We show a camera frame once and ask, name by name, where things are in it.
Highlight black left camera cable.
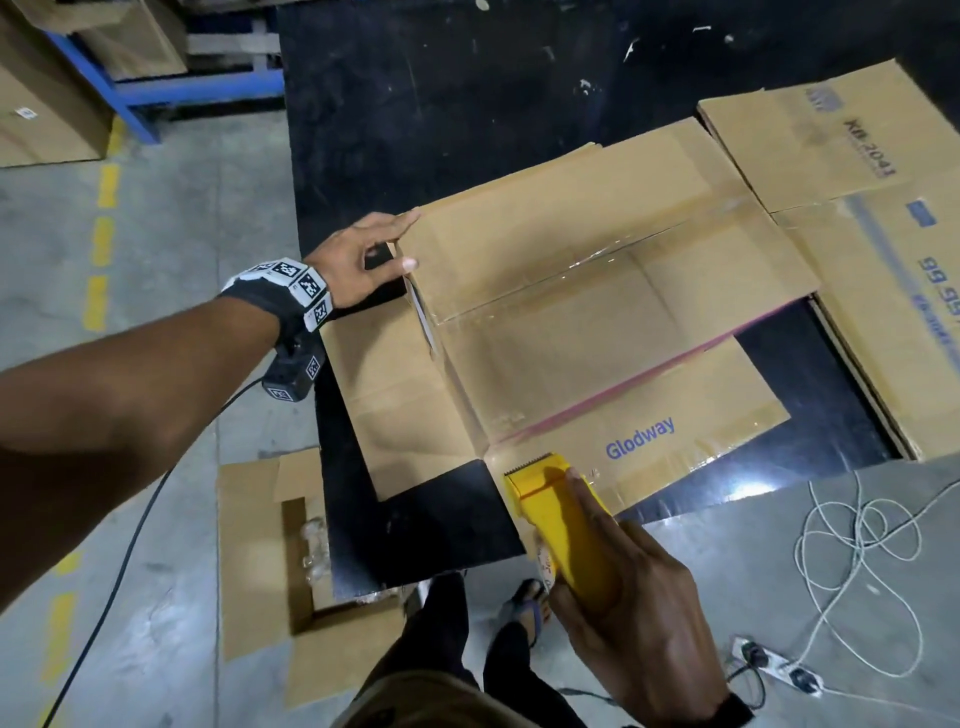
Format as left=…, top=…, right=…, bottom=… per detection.
left=41, top=378, right=264, bottom=728

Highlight clear plastic scraps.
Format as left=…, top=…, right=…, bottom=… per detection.
left=299, top=517, right=333, bottom=590

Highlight person's left forearm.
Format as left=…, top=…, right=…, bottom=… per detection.
left=0, top=296, right=283, bottom=616

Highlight tall brown cardboard box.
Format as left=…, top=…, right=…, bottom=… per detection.
left=0, top=14, right=114, bottom=168

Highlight white string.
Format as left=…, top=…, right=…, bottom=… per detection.
left=793, top=472, right=928, bottom=676

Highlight person's body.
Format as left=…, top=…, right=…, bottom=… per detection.
left=329, top=573, right=624, bottom=728

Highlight person's right hand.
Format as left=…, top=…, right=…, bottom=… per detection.
left=547, top=472, right=733, bottom=728

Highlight yellow tape dispenser with tape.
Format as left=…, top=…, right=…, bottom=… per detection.
left=500, top=452, right=624, bottom=624

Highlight black power plug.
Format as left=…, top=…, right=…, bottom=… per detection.
left=723, top=638, right=770, bottom=710

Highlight left wristband with marker tags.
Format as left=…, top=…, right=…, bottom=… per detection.
left=219, top=257, right=335, bottom=350

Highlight wristband with marker tags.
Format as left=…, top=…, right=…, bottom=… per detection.
left=219, top=257, right=335, bottom=350
left=704, top=693, right=755, bottom=728

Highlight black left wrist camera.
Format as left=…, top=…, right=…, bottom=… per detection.
left=260, top=341, right=328, bottom=404

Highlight blue metal storage rack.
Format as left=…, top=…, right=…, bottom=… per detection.
left=44, top=29, right=286, bottom=144

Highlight person's left hand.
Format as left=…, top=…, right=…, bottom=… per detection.
left=303, top=209, right=421, bottom=309

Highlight taped cardboard sheet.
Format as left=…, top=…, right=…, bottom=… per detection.
left=772, top=176, right=960, bottom=463

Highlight white power strip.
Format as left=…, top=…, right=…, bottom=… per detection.
left=731, top=635, right=826, bottom=699

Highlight scrap cardboard sheet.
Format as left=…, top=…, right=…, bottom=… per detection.
left=217, top=448, right=410, bottom=710

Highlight small box low shelf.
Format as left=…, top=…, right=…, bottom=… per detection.
left=14, top=0, right=189, bottom=82

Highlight right wristband with marker tags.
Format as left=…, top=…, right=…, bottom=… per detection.
left=704, top=693, right=755, bottom=728

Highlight pink-striped cardboard box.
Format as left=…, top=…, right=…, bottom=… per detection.
left=318, top=116, right=825, bottom=519

